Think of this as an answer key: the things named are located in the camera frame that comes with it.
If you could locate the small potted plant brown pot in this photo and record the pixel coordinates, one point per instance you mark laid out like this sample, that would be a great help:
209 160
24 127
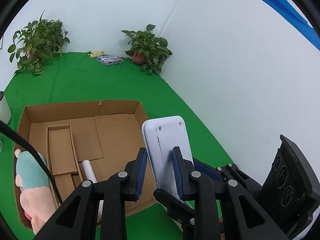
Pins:
147 45

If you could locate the white cylinder roll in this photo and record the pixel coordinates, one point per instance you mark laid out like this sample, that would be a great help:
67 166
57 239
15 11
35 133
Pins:
88 171

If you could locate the green tablecloth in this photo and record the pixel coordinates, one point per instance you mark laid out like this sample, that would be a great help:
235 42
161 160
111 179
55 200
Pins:
175 97

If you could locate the printed tissue packet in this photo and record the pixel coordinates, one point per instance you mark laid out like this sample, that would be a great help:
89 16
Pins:
110 60

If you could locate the large printed cardboard box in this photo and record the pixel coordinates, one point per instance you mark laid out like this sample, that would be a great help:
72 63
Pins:
115 135

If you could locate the white mug with black lid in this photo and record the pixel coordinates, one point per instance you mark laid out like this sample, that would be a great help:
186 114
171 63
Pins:
4 110

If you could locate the large bushy potted plant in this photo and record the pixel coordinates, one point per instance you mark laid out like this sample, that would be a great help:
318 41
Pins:
37 37

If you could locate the pink and teal plush toy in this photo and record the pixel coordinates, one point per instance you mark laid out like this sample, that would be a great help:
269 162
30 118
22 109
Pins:
30 175

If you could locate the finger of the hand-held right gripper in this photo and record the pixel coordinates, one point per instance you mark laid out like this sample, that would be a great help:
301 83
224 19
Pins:
207 171
172 205

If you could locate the yellow paper scrap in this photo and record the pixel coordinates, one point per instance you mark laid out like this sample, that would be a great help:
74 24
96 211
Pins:
96 54

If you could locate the white plastic device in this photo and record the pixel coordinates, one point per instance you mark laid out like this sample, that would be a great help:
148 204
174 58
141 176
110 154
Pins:
165 140

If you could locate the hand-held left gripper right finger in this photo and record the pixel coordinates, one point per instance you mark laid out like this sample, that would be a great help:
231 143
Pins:
178 175

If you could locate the narrow cardboard box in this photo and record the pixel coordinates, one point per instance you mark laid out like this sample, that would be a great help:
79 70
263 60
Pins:
60 150

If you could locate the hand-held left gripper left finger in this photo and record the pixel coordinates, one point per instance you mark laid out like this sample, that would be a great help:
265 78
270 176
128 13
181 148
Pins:
140 177

